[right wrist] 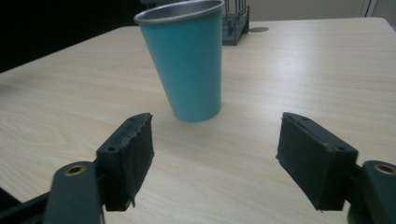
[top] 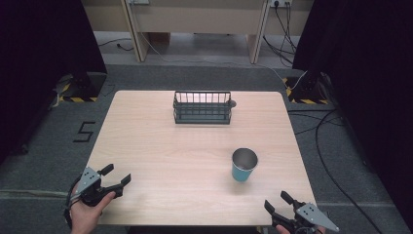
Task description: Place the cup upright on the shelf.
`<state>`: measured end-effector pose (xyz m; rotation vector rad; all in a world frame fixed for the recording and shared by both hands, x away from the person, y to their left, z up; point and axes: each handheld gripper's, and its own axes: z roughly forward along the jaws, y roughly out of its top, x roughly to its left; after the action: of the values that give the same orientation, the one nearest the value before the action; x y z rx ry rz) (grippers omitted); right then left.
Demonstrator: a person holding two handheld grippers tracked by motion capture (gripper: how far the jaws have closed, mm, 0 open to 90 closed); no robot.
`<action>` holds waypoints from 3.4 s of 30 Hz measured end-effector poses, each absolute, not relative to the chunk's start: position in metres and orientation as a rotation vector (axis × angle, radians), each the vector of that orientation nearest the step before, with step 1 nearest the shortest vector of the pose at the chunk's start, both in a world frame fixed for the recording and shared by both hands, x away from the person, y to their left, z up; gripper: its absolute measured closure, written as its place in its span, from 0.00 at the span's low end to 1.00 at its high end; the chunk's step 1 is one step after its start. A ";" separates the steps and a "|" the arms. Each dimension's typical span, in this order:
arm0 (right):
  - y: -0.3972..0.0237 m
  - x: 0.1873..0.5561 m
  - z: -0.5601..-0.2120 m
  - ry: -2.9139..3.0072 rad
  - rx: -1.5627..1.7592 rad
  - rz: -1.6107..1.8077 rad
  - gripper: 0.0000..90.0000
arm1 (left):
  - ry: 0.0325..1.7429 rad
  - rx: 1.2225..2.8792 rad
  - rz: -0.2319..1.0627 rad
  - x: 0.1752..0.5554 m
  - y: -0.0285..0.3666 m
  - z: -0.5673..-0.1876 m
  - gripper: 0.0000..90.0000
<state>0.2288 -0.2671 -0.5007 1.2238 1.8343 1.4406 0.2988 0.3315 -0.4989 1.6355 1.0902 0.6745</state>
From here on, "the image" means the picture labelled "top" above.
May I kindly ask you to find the long black floor cable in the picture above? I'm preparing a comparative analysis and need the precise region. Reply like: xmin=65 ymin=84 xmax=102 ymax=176
xmin=314 ymin=109 xmax=386 ymax=234

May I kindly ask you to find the black curtain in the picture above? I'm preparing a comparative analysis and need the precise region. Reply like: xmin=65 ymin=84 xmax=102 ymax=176
xmin=291 ymin=0 xmax=413 ymax=225
xmin=0 ymin=0 xmax=108 ymax=164

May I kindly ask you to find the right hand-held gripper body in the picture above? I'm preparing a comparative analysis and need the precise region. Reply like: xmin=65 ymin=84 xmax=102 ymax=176
xmin=285 ymin=202 xmax=341 ymax=234

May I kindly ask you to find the person's right hand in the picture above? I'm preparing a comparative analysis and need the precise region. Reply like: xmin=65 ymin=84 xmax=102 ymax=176
xmin=276 ymin=224 xmax=327 ymax=234

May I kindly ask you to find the beige wooden desk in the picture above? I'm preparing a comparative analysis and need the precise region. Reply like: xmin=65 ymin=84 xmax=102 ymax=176
xmin=81 ymin=0 xmax=315 ymax=64

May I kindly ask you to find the black stand base striped tape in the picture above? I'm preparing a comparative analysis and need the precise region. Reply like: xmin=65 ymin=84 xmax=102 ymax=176
xmin=53 ymin=71 xmax=108 ymax=103
xmin=282 ymin=71 xmax=331 ymax=105

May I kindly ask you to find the black power cable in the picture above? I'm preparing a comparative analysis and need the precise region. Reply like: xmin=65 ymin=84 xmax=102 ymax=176
xmin=274 ymin=1 xmax=298 ymax=55
xmin=262 ymin=34 xmax=295 ymax=66

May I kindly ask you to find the black cable with plug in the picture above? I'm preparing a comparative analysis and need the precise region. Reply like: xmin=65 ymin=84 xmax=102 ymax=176
xmin=97 ymin=37 xmax=134 ymax=53

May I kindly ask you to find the blue cup with metal inside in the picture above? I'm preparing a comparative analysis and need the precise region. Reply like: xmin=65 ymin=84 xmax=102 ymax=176
xmin=231 ymin=147 xmax=259 ymax=183

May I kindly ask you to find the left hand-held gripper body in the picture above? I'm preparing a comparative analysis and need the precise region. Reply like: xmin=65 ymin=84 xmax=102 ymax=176
xmin=69 ymin=167 xmax=115 ymax=208

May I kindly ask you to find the person's left hand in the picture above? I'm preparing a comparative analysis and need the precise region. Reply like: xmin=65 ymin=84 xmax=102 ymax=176
xmin=70 ymin=190 xmax=117 ymax=234

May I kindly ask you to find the dark green wire basket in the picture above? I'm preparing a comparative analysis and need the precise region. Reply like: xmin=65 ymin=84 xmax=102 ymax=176
xmin=172 ymin=90 xmax=233 ymax=126

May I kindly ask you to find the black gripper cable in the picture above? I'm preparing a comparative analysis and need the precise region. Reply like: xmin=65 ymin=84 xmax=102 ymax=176
xmin=63 ymin=175 xmax=82 ymax=230

